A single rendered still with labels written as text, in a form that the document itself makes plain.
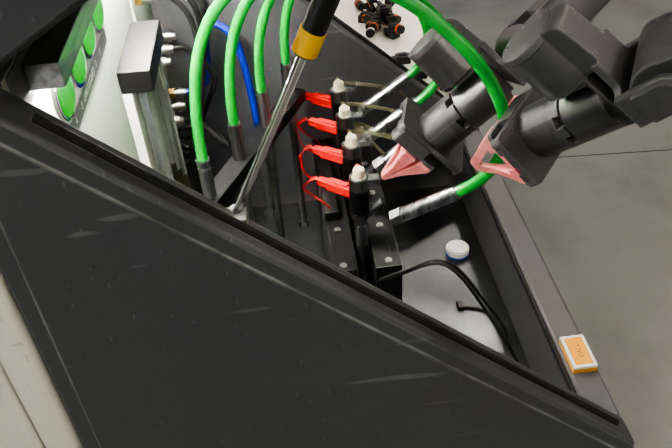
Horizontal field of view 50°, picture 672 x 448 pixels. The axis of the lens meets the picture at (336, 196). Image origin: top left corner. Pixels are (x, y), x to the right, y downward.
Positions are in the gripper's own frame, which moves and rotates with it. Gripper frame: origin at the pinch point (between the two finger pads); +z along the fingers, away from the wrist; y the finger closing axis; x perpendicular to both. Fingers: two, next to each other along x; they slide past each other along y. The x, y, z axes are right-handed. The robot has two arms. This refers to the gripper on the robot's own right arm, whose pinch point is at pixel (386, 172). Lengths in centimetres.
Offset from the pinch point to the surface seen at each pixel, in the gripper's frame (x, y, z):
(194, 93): 6.3, 26.7, 3.7
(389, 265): 5.0, -9.1, 8.7
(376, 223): -3.9, -7.2, 10.8
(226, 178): 2.0, 15.5, 15.4
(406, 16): -77, -8, 13
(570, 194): -138, -116, 48
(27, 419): 43, 23, 18
